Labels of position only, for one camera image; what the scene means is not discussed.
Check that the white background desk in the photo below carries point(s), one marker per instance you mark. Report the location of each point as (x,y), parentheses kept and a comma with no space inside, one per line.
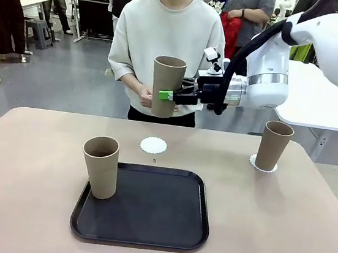
(39,1)

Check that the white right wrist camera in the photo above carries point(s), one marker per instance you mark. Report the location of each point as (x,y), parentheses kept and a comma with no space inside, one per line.
(213,56)

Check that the black trousers of person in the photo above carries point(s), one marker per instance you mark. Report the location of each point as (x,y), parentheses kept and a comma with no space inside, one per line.
(139,116)

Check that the beige sweatshirt torso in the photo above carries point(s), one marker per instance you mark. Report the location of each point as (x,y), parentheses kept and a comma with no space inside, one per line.
(143,37)

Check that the bystander in grey t-shirt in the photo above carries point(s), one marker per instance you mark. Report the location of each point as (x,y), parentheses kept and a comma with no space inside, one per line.
(248,6)

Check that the white scalloped paper coaster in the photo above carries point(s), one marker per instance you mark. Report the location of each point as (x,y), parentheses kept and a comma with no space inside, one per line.
(254,162)
(153,145)

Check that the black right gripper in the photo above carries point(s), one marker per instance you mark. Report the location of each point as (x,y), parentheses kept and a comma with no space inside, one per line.
(211,91)

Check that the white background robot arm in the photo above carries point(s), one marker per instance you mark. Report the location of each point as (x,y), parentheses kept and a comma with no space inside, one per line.
(283,6)

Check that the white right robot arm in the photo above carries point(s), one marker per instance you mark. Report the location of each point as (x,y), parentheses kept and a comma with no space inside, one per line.
(335,51)

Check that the grey plastic step stool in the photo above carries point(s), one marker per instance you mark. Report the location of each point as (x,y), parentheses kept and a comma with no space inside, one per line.
(38,33)

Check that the person right forearm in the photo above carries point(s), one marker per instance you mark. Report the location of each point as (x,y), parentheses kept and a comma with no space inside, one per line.
(132,85)

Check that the bystander in lime green trousers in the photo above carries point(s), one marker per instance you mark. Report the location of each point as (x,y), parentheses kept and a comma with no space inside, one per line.
(301,53)

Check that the person right hand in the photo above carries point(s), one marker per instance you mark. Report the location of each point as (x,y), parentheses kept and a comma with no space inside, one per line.
(146,97)

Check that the white desk with black cabinet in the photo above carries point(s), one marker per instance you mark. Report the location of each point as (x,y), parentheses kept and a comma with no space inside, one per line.
(90,15)

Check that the black plastic serving tray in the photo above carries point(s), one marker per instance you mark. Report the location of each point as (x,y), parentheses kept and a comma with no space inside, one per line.
(151,217)

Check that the person left hand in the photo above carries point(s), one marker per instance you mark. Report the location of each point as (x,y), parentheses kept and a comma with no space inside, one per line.
(176,108)

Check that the large white side table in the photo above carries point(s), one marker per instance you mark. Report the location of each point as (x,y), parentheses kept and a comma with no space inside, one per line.
(314,98)

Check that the tall brown paper cup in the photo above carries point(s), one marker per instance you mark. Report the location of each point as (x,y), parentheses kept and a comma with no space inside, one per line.
(166,83)
(102,170)
(273,145)

